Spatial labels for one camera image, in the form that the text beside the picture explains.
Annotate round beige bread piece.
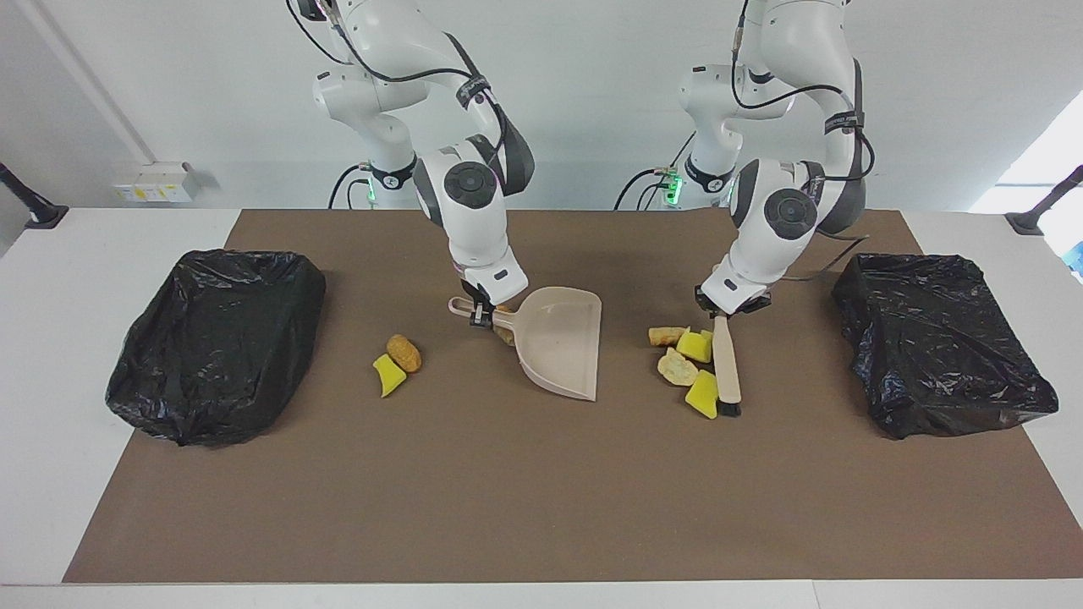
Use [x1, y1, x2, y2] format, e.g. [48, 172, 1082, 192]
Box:
[657, 348, 700, 388]

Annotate brown table mat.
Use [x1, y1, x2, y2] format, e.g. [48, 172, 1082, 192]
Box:
[63, 209, 1083, 584]

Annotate beige hand brush black bristles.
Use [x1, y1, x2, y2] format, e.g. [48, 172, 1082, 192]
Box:
[712, 313, 744, 419]

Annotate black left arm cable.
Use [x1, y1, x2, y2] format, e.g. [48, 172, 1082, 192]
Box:
[729, 0, 877, 284]

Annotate small yellow sponge wedge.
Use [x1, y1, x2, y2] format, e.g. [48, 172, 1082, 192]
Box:
[372, 354, 408, 398]

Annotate brown bread roll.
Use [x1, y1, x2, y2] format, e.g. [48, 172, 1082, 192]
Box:
[387, 334, 422, 373]

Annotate yellow sponge piece with tail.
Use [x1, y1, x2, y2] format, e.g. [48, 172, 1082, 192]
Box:
[675, 329, 716, 365]

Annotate black base cable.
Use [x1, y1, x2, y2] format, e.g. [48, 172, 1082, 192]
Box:
[615, 167, 682, 211]
[328, 163, 373, 210]

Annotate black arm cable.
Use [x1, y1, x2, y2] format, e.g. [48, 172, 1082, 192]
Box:
[286, 0, 510, 170]
[729, 0, 877, 284]

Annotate black bag-lined bin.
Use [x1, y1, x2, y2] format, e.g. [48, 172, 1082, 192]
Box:
[106, 249, 327, 447]
[832, 252, 1059, 440]

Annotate white wall socket box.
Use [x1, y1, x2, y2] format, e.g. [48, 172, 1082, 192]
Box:
[113, 162, 202, 204]

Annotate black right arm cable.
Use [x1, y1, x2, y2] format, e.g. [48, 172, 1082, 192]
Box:
[286, 0, 510, 170]

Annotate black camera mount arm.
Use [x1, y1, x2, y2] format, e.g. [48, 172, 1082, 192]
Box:
[1004, 165, 1083, 236]
[0, 161, 70, 231]

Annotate beige plastic dustpan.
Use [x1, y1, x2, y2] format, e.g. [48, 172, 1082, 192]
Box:
[448, 286, 603, 403]

